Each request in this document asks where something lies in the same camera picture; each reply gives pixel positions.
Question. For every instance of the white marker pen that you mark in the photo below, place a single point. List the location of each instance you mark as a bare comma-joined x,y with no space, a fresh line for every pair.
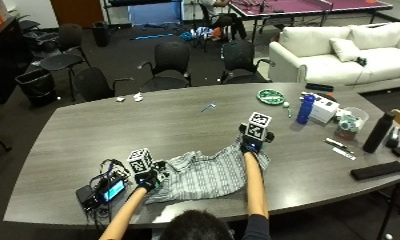
345,153

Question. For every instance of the green white pen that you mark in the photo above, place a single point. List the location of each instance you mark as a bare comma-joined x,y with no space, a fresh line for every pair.
289,112

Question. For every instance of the the person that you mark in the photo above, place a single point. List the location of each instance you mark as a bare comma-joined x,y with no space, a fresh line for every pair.
209,227

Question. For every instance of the small crumpled white paper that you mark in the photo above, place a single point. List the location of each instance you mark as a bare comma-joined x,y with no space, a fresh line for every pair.
121,99

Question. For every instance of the black stapler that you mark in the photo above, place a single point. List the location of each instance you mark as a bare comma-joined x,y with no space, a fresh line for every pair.
392,138

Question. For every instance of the small silver blue tool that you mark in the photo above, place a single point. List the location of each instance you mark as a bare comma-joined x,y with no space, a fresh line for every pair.
209,106

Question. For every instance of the left white marker cube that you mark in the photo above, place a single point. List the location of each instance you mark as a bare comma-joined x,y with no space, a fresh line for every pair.
141,161

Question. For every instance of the long black case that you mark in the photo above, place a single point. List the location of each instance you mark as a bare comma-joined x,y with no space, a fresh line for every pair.
378,170

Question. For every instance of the purple table-tennis table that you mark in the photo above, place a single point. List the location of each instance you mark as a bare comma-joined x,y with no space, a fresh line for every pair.
307,6

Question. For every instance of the black cylinder bin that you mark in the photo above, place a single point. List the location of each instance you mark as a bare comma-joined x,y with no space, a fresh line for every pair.
102,33

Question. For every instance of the black flat phone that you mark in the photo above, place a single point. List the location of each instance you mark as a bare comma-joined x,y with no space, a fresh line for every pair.
319,87

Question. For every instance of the white marker cube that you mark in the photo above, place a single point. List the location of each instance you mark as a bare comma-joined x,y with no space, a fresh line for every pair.
141,161
258,126

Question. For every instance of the black water bottle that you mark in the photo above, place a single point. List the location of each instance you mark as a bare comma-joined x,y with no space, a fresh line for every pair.
379,132

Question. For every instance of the blue water bottle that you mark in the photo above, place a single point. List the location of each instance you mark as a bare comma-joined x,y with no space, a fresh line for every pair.
306,109

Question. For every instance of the white sofa cushion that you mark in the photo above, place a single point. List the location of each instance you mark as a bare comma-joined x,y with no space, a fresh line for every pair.
345,49

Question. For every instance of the right white marker cube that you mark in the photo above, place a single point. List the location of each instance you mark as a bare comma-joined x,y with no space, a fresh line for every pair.
258,126

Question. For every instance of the black device with lit screen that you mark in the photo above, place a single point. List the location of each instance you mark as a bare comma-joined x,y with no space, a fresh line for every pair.
108,191

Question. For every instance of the clear plastic container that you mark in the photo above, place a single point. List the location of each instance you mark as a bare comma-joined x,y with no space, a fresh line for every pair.
353,122

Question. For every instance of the black office chair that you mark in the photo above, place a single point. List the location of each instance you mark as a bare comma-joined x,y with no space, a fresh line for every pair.
94,84
65,50
170,66
242,62

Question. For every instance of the white cardboard box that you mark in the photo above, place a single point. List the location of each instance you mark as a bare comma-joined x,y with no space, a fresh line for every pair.
325,108

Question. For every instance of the white sofa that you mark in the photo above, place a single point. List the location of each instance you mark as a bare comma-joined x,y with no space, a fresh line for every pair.
342,60

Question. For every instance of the green round plate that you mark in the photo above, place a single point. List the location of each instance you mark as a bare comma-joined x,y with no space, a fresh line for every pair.
271,96

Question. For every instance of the dark side cabinet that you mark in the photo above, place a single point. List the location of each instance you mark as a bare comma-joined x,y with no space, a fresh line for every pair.
4,56

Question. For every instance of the person's right hand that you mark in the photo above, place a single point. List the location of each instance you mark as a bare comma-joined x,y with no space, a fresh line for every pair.
253,144

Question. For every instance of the black white pen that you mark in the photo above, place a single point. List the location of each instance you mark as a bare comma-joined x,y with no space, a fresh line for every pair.
337,143

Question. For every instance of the black trash bin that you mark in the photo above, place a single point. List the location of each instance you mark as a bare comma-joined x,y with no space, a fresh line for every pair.
38,87

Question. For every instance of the grey striped shirt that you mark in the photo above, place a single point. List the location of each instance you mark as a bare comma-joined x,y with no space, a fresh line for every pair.
209,174

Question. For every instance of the person's left hand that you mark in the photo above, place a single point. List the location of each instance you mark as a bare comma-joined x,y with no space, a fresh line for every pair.
148,180

